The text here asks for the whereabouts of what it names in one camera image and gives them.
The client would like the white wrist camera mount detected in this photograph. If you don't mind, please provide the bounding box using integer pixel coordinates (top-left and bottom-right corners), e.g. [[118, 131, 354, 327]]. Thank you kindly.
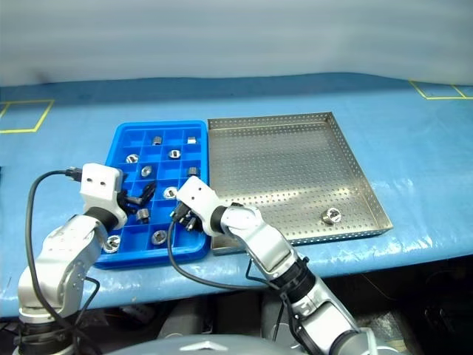
[[175, 176, 222, 237], [78, 161, 129, 229]]

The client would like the blue compartment tray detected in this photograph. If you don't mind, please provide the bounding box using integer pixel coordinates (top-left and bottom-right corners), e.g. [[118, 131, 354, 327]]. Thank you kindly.
[[92, 120, 212, 270]]

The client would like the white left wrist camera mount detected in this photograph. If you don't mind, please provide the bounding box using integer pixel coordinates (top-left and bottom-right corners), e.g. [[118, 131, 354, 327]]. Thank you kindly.
[[78, 161, 129, 229]]

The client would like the dark grey rounded shape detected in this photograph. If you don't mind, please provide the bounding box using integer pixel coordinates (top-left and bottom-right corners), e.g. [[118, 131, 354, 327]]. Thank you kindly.
[[157, 301, 208, 339], [260, 295, 293, 339]]

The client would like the thin black left arm wire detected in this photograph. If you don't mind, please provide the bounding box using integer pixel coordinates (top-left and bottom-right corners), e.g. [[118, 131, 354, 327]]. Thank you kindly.
[[75, 275, 101, 330]]

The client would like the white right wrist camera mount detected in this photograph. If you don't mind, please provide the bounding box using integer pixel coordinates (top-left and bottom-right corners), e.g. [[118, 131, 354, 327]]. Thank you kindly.
[[175, 176, 222, 237]]

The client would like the thin black right arm wire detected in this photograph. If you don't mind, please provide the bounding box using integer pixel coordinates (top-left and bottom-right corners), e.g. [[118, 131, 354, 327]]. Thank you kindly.
[[245, 258, 273, 289]]

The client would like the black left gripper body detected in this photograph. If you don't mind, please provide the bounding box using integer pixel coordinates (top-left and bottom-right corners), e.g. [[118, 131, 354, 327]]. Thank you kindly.
[[118, 190, 138, 219]]

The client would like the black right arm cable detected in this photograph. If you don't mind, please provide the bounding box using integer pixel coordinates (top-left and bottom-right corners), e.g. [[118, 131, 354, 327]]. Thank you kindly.
[[166, 206, 296, 343]]

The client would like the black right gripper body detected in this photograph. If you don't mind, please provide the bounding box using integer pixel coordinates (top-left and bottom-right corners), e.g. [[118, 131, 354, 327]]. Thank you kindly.
[[171, 205, 203, 232]]

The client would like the grey robot torso with emblem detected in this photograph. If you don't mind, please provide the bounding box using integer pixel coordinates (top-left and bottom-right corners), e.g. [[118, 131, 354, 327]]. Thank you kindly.
[[127, 334, 296, 355]]

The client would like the thin black arm wire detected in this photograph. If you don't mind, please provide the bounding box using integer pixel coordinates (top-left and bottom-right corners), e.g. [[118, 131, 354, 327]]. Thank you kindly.
[[75, 275, 101, 330], [245, 258, 273, 289]]

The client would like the blue table cover sheet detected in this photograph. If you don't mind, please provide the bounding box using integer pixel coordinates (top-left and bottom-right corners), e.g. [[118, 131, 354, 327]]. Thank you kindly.
[[0, 72, 473, 319]]

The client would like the perforated metal tray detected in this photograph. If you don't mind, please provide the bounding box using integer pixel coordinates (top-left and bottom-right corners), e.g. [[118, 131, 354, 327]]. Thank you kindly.
[[206, 112, 393, 257]]

